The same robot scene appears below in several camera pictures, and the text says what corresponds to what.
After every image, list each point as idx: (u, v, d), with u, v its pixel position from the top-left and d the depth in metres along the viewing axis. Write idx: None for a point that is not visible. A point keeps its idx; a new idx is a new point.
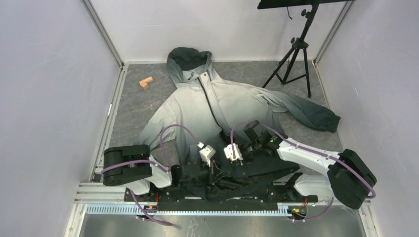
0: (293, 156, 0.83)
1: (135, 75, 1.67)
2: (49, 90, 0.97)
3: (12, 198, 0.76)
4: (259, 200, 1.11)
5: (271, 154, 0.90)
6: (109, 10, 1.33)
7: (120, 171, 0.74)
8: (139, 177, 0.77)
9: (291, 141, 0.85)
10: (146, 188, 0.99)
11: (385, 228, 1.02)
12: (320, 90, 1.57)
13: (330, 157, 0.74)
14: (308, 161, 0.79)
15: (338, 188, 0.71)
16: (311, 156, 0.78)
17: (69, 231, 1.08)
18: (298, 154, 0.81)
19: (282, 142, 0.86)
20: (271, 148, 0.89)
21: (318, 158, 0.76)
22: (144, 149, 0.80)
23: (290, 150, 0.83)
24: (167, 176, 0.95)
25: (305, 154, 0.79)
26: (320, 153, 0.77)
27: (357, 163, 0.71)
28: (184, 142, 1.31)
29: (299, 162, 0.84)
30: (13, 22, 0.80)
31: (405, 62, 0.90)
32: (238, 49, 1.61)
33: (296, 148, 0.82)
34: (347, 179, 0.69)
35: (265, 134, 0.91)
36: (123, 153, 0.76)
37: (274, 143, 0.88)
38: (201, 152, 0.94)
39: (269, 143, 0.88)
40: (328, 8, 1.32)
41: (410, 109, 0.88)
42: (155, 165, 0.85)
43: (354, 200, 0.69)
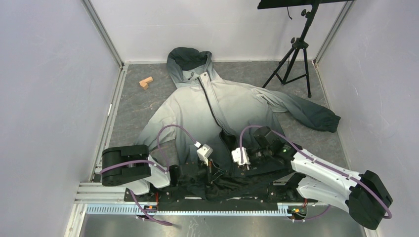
0: (309, 171, 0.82)
1: (135, 75, 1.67)
2: (50, 90, 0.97)
3: (11, 197, 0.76)
4: (259, 200, 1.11)
5: (282, 164, 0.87)
6: (109, 10, 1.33)
7: (120, 171, 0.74)
8: (139, 177, 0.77)
9: (307, 154, 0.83)
10: (146, 188, 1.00)
11: (385, 228, 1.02)
12: (320, 90, 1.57)
13: (351, 177, 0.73)
14: (326, 178, 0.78)
15: (356, 209, 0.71)
16: (330, 174, 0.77)
17: (69, 231, 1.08)
18: (315, 170, 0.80)
19: (297, 154, 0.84)
20: (282, 158, 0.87)
21: (338, 177, 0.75)
22: (143, 149, 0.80)
23: (306, 164, 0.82)
24: (166, 177, 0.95)
25: (323, 171, 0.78)
26: (339, 171, 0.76)
27: (379, 186, 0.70)
28: (183, 143, 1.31)
29: (314, 176, 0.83)
30: (13, 23, 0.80)
31: (406, 62, 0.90)
32: (238, 49, 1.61)
33: (313, 163, 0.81)
34: (368, 202, 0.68)
35: (276, 141, 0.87)
36: (123, 153, 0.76)
37: (287, 153, 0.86)
38: (198, 151, 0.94)
39: (281, 153, 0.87)
40: (328, 8, 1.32)
41: (409, 109, 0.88)
42: (153, 165, 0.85)
43: (370, 221, 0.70)
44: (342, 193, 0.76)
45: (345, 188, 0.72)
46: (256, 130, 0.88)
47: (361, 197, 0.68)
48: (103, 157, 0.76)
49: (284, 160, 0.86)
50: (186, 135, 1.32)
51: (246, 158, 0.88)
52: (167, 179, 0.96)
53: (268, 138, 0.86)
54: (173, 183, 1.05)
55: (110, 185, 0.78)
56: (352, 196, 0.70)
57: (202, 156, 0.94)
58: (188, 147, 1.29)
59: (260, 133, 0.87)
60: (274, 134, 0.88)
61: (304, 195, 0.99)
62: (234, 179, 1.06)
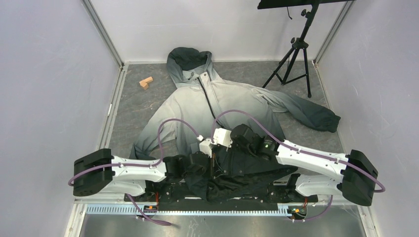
0: (296, 162, 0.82)
1: (135, 75, 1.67)
2: (50, 90, 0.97)
3: (12, 197, 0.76)
4: (259, 201, 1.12)
5: (268, 159, 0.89)
6: (109, 10, 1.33)
7: (85, 179, 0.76)
8: (101, 184, 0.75)
9: (290, 146, 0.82)
10: (140, 188, 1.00)
11: (385, 228, 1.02)
12: (320, 90, 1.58)
13: (340, 161, 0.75)
14: (314, 166, 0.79)
15: (350, 192, 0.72)
16: (318, 162, 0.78)
17: (69, 231, 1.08)
18: (302, 159, 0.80)
19: (280, 147, 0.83)
20: (267, 154, 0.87)
21: (327, 164, 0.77)
22: (102, 154, 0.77)
23: (292, 155, 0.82)
24: (155, 171, 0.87)
25: (311, 160, 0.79)
26: (324, 157, 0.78)
27: (365, 163, 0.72)
28: (183, 142, 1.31)
29: (302, 166, 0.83)
30: (13, 23, 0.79)
31: (406, 61, 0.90)
32: (238, 50, 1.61)
33: (299, 153, 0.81)
34: (361, 182, 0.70)
35: (255, 138, 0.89)
36: (85, 163, 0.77)
37: (270, 148, 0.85)
38: (202, 144, 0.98)
39: (265, 149, 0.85)
40: (328, 8, 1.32)
41: (410, 108, 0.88)
42: (122, 166, 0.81)
43: (366, 201, 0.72)
44: (334, 177, 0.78)
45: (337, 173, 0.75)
46: (233, 132, 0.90)
47: (354, 179, 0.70)
48: (75, 168, 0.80)
49: (269, 155, 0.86)
50: (186, 131, 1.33)
51: (225, 140, 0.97)
52: (161, 173, 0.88)
53: (246, 137, 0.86)
54: (179, 175, 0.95)
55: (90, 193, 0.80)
56: (345, 180, 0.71)
57: (206, 148, 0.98)
58: (189, 147, 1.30)
59: (238, 133, 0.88)
60: (252, 132, 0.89)
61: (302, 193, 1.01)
62: (234, 179, 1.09)
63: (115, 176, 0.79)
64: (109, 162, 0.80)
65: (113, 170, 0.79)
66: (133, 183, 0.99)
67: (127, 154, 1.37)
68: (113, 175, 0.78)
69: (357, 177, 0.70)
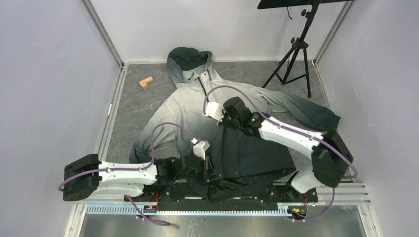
0: (275, 137, 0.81)
1: (135, 75, 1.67)
2: (50, 90, 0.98)
3: (12, 197, 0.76)
4: (259, 200, 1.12)
5: (251, 133, 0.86)
6: (109, 10, 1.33)
7: (73, 184, 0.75)
8: (87, 190, 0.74)
9: (274, 121, 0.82)
10: (137, 189, 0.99)
11: (385, 228, 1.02)
12: (320, 90, 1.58)
13: (314, 138, 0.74)
14: (291, 142, 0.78)
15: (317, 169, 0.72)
16: (294, 137, 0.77)
17: (70, 231, 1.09)
18: (281, 134, 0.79)
19: (264, 121, 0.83)
20: (252, 127, 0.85)
21: (302, 139, 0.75)
22: (89, 160, 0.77)
23: (273, 130, 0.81)
24: (144, 174, 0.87)
25: (288, 135, 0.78)
26: (302, 134, 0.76)
27: (339, 143, 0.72)
28: (186, 141, 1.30)
29: (280, 141, 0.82)
30: (13, 23, 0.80)
31: (406, 61, 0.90)
32: (238, 50, 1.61)
33: (279, 129, 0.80)
34: (328, 158, 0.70)
35: (245, 111, 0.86)
36: (74, 168, 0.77)
37: (256, 122, 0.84)
38: (196, 146, 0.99)
39: (250, 122, 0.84)
40: (328, 8, 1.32)
41: (410, 108, 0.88)
42: (110, 171, 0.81)
43: (333, 179, 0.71)
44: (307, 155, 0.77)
45: (309, 148, 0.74)
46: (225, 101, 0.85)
47: (321, 154, 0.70)
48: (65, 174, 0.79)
49: (253, 129, 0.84)
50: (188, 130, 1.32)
51: (216, 114, 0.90)
52: (151, 176, 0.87)
53: (237, 107, 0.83)
54: (171, 177, 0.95)
55: (80, 198, 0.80)
56: (313, 154, 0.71)
57: (199, 151, 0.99)
58: (193, 144, 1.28)
59: (229, 103, 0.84)
60: (244, 104, 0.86)
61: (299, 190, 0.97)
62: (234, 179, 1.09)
63: (102, 180, 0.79)
64: (96, 167, 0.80)
65: (101, 175, 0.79)
66: (129, 184, 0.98)
67: (127, 154, 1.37)
68: (100, 180, 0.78)
69: (325, 152, 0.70)
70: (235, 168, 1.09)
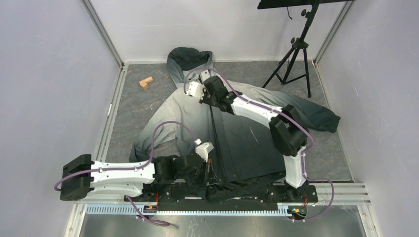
0: (244, 111, 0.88)
1: (135, 75, 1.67)
2: (50, 90, 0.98)
3: (12, 197, 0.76)
4: (259, 200, 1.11)
5: (225, 109, 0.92)
6: (109, 10, 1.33)
7: (68, 185, 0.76)
8: (80, 190, 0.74)
9: (244, 98, 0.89)
10: (136, 190, 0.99)
11: (385, 228, 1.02)
12: (320, 90, 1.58)
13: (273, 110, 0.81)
14: (256, 116, 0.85)
15: (276, 138, 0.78)
16: (259, 110, 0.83)
17: (70, 231, 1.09)
18: (249, 108, 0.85)
19: (236, 98, 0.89)
20: (226, 104, 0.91)
21: (264, 112, 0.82)
22: (82, 160, 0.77)
23: (242, 105, 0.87)
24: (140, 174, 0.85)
25: (254, 109, 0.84)
26: (266, 107, 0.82)
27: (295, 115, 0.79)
28: (186, 140, 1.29)
29: (249, 116, 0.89)
30: (13, 23, 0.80)
31: (406, 61, 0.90)
32: (238, 50, 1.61)
33: (248, 104, 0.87)
34: (284, 128, 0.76)
35: (223, 90, 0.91)
36: (69, 169, 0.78)
37: (230, 99, 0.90)
38: (200, 147, 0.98)
39: (225, 99, 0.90)
40: (328, 8, 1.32)
41: (409, 108, 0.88)
42: (103, 171, 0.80)
43: (288, 148, 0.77)
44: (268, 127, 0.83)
45: (269, 119, 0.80)
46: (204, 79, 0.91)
47: (278, 123, 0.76)
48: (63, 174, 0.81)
49: (227, 106, 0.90)
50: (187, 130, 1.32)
51: (197, 94, 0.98)
52: (148, 175, 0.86)
53: (215, 86, 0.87)
54: (171, 176, 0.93)
55: (78, 198, 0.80)
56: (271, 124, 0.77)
57: (202, 152, 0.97)
58: (192, 144, 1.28)
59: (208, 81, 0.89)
60: (222, 84, 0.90)
61: (295, 183, 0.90)
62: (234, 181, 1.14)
63: (94, 182, 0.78)
64: (90, 167, 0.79)
65: (93, 176, 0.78)
66: (128, 185, 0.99)
67: (127, 154, 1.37)
68: (92, 181, 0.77)
69: (281, 122, 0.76)
70: (232, 172, 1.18)
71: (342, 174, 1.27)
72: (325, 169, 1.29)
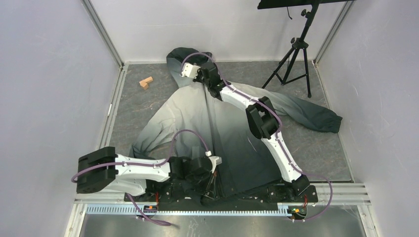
0: (230, 98, 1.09)
1: (135, 75, 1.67)
2: (50, 89, 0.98)
3: (12, 197, 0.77)
4: (259, 200, 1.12)
5: (214, 95, 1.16)
6: (109, 9, 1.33)
7: (88, 177, 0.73)
8: (103, 183, 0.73)
9: (230, 87, 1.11)
10: (141, 189, 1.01)
11: (385, 228, 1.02)
12: (320, 90, 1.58)
13: (251, 99, 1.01)
14: (238, 102, 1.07)
15: (251, 123, 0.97)
16: (240, 98, 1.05)
17: (69, 231, 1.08)
18: (232, 96, 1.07)
19: (225, 87, 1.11)
20: (216, 91, 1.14)
21: (244, 100, 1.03)
22: (105, 152, 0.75)
23: (229, 93, 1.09)
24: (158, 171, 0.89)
25: (237, 97, 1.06)
26: (246, 96, 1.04)
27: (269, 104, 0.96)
28: (185, 144, 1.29)
29: (233, 102, 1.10)
30: (13, 23, 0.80)
31: (406, 61, 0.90)
32: (238, 50, 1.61)
33: (233, 92, 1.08)
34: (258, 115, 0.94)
35: (216, 78, 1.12)
36: (89, 160, 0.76)
37: (220, 88, 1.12)
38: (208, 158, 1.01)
39: (216, 87, 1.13)
40: (328, 8, 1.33)
41: (410, 107, 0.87)
42: (126, 165, 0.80)
43: (260, 132, 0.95)
44: None
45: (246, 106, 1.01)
46: (203, 65, 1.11)
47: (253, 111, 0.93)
48: (79, 165, 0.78)
49: (216, 93, 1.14)
50: (188, 134, 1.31)
51: (190, 74, 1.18)
52: (165, 174, 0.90)
53: (211, 73, 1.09)
54: (183, 176, 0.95)
55: (94, 191, 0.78)
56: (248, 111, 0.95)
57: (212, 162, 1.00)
58: (191, 150, 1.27)
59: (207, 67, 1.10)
60: (217, 72, 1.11)
61: (288, 176, 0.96)
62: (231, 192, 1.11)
63: (118, 175, 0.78)
64: (113, 160, 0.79)
65: (117, 169, 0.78)
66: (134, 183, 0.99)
67: (127, 154, 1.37)
68: (117, 174, 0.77)
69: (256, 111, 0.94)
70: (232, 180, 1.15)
71: (342, 173, 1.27)
72: (325, 169, 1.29)
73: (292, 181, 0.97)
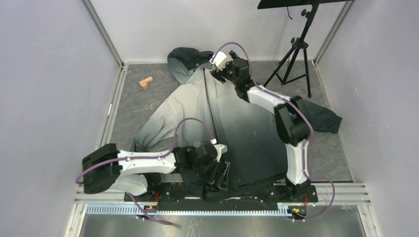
0: (257, 97, 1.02)
1: (135, 75, 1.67)
2: (50, 89, 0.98)
3: (11, 198, 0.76)
4: (259, 200, 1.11)
5: (241, 95, 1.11)
6: (109, 9, 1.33)
7: (93, 176, 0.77)
8: (107, 179, 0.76)
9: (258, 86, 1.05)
10: (143, 187, 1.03)
11: (384, 227, 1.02)
12: (321, 90, 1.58)
13: (282, 99, 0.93)
14: (266, 102, 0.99)
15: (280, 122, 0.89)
16: (269, 98, 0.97)
17: (69, 231, 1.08)
18: (261, 96, 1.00)
19: (252, 86, 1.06)
20: (244, 91, 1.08)
21: (273, 100, 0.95)
22: (107, 150, 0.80)
23: (256, 92, 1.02)
24: (163, 162, 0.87)
25: (266, 97, 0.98)
26: (275, 95, 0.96)
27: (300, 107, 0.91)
28: (187, 140, 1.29)
29: (261, 103, 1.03)
30: (13, 24, 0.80)
31: (405, 61, 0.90)
32: (238, 50, 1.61)
33: (261, 92, 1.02)
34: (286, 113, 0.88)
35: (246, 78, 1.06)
36: (92, 160, 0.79)
37: (248, 88, 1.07)
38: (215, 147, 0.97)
39: (245, 87, 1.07)
40: (328, 8, 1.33)
41: (410, 107, 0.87)
42: (130, 160, 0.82)
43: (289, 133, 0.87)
44: None
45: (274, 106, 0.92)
46: (234, 61, 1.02)
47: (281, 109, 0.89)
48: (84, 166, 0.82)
49: (244, 93, 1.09)
50: (190, 128, 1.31)
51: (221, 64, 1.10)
52: (170, 164, 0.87)
53: (243, 71, 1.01)
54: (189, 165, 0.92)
55: (102, 189, 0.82)
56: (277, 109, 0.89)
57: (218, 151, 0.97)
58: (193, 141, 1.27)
59: (238, 64, 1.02)
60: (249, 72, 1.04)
61: (295, 179, 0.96)
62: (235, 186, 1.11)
63: (123, 170, 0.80)
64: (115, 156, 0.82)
65: (121, 164, 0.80)
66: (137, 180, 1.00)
67: None
68: (121, 170, 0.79)
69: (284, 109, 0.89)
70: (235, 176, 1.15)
71: (342, 173, 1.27)
72: (325, 169, 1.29)
73: (296, 184, 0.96)
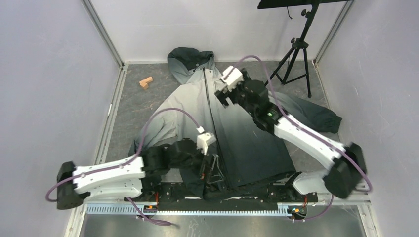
0: (291, 138, 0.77)
1: (135, 75, 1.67)
2: (50, 89, 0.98)
3: (12, 197, 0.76)
4: (259, 200, 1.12)
5: (265, 127, 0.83)
6: (109, 9, 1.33)
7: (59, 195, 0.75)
8: (68, 198, 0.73)
9: (293, 121, 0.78)
10: (136, 190, 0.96)
11: (384, 227, 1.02)
12: (321, 90, 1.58)
13: (335, 148, 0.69)
14: (307, 146, 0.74)
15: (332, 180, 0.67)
16: (312, 143, 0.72)
17: (70, 231, 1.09)
18: (299, 138, 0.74)
19: (282, 119, 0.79)
20: (267, 122, 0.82)
21: (321, 147, 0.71)
22: (64, 169, 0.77)
23: (291, 130, 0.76)
24: (126, 171, 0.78)
25: (306, 139, 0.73)
26: (321, 138, 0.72)
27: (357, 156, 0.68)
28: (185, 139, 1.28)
29: (297, 144, 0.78)
30: (13, 23, 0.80)
31: (405, 61, 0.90)
32: (238, 50, 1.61)
33: (299, 131, 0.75)
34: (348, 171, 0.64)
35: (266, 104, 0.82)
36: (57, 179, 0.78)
37: (272, 117, 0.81)
38: (200, 137, 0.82)
39: (267, 117, 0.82)
40: (328, 8, 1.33)
41: (410, 107, 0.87)
42: (86, 176, 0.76)
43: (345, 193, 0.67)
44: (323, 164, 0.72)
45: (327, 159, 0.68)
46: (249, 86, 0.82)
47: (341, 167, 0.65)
48: None
49: (268, 125, 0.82)
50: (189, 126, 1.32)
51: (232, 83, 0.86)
52: (136, 170, 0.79)
53: (261, 98, 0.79)
54: (164, 165, 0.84)
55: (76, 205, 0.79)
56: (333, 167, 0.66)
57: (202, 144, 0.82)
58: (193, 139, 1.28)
59: (255, 90, 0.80)
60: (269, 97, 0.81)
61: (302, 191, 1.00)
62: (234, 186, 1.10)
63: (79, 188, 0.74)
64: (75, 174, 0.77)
65: (76, 182, 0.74)
66: (125, 185, 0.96)
67: (127, 154, 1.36)
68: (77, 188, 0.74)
69: (346, 165, 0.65)
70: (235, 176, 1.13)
71: None
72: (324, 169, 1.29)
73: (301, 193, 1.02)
